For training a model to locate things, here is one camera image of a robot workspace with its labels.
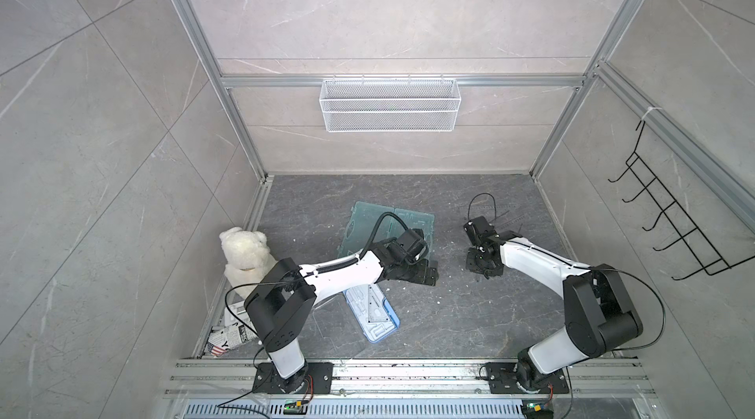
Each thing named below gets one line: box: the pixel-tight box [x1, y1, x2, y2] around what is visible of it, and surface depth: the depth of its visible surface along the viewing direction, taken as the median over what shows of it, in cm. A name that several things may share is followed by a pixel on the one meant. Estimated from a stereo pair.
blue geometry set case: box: [343, 283, 402, 344], surface depth 85 cm
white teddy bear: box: [219, 227, 278, 297], surface depth 78 cm
